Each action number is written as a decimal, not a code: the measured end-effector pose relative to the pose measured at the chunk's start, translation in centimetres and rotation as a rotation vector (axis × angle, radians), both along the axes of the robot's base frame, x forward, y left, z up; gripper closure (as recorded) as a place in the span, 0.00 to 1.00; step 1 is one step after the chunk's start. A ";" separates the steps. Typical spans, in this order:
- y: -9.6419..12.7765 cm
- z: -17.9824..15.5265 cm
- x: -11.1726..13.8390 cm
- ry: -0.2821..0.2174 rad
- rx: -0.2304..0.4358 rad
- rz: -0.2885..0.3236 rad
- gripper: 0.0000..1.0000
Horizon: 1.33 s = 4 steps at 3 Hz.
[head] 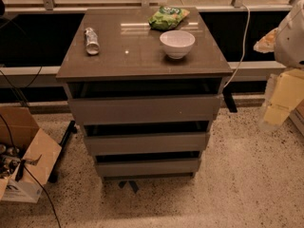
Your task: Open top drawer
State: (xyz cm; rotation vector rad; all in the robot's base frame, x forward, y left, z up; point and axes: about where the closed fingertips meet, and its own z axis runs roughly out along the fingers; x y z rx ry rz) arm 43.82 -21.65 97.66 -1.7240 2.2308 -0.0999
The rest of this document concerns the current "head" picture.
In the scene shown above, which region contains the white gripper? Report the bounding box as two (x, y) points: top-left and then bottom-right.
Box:
(254, 0), (304, 131)

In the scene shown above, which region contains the grey top drawer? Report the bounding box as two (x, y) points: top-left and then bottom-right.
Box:
(68, 96), (220, 125)

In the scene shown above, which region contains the grey drawer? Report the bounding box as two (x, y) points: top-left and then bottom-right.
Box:
(68, 96), (220, 125)
(95, 159), (201, 177)
(84, 132), (210, 155)

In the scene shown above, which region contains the grey drawer cabinet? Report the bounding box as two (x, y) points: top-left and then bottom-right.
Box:
(57, 9), (232, 181)

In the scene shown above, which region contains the grey middle drawer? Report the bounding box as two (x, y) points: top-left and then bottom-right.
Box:
(84, 132), (210, 155)

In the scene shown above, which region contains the grey bottom drawer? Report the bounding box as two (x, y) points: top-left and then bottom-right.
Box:
(95, 159), (201, 177)

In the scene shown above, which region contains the white ceramic bowl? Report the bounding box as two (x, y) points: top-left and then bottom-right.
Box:
(160, 30), (196, 59)

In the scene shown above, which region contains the green chip bag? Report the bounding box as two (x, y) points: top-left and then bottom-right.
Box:
(148, 7), (190, 31)

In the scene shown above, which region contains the black stand leg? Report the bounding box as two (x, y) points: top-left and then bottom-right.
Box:
(48, 121), (77, 183)

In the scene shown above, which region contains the cardboard box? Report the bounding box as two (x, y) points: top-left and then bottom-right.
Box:
(0, 106), (61, 203)

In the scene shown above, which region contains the white cable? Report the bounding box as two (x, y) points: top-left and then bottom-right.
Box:
(222, 3), (251, 90)

